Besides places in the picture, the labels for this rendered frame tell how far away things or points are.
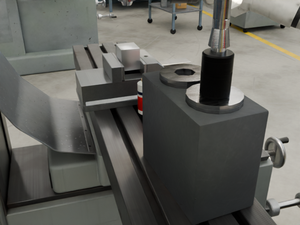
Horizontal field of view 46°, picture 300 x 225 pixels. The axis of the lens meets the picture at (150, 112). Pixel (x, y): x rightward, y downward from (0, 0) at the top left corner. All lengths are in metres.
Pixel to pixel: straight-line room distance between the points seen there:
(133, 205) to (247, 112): 0.25
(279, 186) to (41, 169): 1.55
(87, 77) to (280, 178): 1.62
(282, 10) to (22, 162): 0.83
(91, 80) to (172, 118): 0.44
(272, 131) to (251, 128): 2.29
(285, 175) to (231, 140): 1.85
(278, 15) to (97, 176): 0.60
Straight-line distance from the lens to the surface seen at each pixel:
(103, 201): 1.01
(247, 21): 5.41
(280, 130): 2.86
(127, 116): 0.91
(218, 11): 0.51
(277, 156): 1.36
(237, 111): 0.54
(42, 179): 1.06
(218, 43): 0.52
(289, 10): 0.89
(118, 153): 0.77
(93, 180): 0.97
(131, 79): 0.95
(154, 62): 0.95
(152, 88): 0.63
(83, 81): 0.96
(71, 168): 0.94
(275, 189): 2.25
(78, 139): 0.96
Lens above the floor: 1.36
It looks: 27 degrees down
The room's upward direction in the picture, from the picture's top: straight up
